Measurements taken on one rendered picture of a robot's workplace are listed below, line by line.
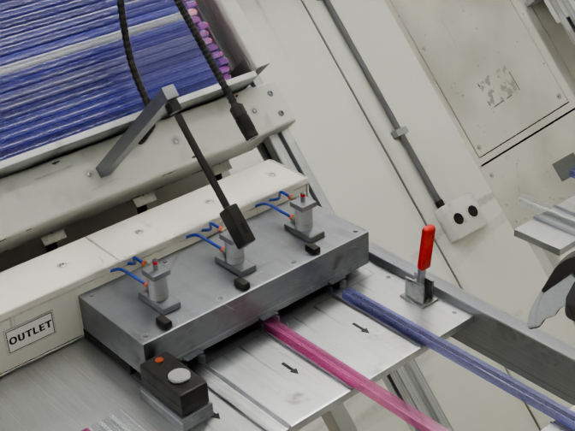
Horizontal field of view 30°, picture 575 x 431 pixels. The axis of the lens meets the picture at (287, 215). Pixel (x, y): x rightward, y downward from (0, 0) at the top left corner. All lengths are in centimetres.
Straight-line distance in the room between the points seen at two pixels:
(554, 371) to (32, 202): 64
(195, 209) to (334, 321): 23
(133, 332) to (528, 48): 118
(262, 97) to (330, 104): 197
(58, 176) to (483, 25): 111
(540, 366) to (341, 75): 238
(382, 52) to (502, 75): 152
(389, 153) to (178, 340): 237
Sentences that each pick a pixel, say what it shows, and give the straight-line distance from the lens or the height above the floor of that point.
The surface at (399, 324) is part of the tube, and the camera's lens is 126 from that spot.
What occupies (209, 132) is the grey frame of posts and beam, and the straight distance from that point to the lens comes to 144.
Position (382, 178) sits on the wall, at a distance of 345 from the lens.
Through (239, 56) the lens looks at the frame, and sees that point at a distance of 153.
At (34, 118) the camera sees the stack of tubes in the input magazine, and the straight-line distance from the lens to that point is 133.
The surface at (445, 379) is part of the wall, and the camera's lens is 336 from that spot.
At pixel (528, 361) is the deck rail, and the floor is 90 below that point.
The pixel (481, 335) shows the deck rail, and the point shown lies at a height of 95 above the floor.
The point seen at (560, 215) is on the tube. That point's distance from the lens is 139.
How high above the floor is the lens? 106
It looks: 5 degrees up
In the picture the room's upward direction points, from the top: 28 degrees counter-clockwise
